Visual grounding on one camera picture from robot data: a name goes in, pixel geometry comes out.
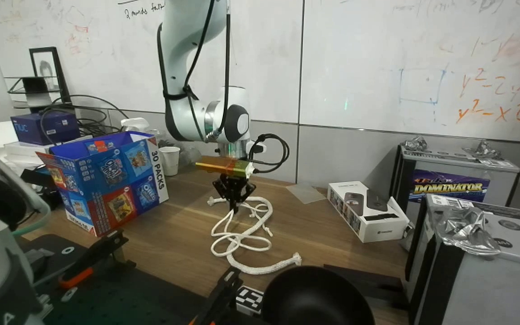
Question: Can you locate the white paper cup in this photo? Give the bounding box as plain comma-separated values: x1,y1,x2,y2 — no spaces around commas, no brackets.
159,144,182,178

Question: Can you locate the small crumpled foil piece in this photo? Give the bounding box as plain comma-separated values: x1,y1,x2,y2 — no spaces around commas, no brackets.
401,135,431,157
462,139,507,162

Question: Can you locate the black frying pan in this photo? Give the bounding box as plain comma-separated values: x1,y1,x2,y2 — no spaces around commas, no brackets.
260,265,375,325

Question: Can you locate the large crumpled foil piece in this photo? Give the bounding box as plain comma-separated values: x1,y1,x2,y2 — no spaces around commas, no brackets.
430,195,504,254

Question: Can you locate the thick white rope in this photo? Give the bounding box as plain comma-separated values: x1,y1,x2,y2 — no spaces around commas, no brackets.
206,195,303,278

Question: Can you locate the thin white rope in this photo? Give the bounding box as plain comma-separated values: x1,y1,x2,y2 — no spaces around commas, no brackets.
208,195,274,260

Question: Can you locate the colourful blue cardboard box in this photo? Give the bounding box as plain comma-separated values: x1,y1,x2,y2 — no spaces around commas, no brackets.
36,130,171,238

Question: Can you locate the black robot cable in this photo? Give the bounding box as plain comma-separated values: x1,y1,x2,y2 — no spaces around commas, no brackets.
157,0,292,177

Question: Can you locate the black cable pile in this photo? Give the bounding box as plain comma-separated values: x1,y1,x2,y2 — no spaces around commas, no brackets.
36,92,132,139

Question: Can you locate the black white fiducial tag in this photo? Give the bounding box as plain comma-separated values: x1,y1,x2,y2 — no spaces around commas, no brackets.
233,285,265,317

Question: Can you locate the dark blue box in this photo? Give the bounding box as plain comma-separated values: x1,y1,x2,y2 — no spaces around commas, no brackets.
11,108,83,146

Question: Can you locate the black clamp with orange handle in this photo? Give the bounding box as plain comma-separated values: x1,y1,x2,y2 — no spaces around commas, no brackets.
58,229,130,292

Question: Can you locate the grey box with round holes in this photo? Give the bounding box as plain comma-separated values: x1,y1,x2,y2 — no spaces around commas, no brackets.
404,193,520,325

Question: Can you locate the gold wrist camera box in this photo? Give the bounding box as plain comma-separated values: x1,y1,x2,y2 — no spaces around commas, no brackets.
193,155,256,180

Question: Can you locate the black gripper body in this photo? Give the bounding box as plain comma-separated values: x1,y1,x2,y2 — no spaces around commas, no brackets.
211,173,258,202

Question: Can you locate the black picture frame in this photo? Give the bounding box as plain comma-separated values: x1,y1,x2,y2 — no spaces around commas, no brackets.
29,45,72,108

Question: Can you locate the white product box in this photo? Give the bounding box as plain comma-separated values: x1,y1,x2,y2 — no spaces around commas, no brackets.
325,178,412,245

